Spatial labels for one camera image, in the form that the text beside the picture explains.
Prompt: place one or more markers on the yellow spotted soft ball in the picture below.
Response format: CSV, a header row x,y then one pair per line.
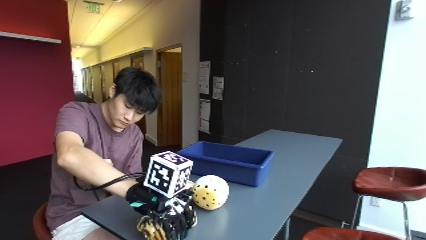
x,y
210,193

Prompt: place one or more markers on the white cube with black markers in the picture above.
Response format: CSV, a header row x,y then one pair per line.
x,y
167,173

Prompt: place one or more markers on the blue plastic bin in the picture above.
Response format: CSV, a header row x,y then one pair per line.
x,y
230,163

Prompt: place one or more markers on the red round bar stool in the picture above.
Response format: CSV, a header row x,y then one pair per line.
x,y
40,223
346,234
390,183

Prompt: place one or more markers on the the person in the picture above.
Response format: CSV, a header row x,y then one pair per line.
x,y
97,140

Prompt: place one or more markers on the white paper notice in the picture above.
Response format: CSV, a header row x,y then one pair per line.
x,y
203,77
217,88
203,116

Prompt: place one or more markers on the wooden door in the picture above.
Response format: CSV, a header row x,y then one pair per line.
x,y
170,100

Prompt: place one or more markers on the green exit sign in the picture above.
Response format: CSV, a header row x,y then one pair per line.
x,y
93,7

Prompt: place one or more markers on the white wall outlet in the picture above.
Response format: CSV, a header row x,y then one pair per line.
x,y
375,201

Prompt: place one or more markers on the white wall shelf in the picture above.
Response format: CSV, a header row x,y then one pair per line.
x,y
30,37

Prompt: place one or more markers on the grey wall fixture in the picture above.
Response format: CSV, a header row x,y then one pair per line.
x,y
403,9

